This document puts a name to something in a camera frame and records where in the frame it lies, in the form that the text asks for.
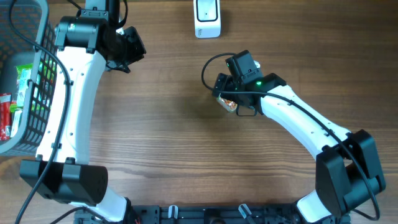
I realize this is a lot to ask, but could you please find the cup noodles container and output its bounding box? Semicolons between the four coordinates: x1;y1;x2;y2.
216;96;238;113

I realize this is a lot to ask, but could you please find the green snack packet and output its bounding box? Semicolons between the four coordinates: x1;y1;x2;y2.
9;63;57;113

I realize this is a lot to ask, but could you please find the green white small box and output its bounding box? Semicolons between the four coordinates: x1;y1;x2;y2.
10;109;22;138

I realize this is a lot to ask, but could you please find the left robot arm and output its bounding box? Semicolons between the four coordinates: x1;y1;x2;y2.
20;1;146;223

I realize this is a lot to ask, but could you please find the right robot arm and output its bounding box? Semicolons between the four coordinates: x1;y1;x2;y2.
210;50;386;223

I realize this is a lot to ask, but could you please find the white barcode scanner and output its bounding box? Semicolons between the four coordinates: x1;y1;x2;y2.
193;0;221;39

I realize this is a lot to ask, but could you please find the grey plastic shopping basket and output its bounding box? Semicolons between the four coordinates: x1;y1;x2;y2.
1;1;57;156

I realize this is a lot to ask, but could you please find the red snack packet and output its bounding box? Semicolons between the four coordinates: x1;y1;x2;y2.
1;93;12;141

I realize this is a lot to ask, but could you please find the right camera black cable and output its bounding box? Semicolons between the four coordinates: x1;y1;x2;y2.
200;52;381;222

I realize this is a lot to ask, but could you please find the camera black cable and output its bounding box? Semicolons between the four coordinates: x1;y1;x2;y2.
200;52;381;222
8;0;73;224

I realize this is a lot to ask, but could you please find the left camera black cable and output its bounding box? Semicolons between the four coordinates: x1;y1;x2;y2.
8;0;73;224

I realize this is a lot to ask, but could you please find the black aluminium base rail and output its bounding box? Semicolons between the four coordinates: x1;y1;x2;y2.
73;203;352;224

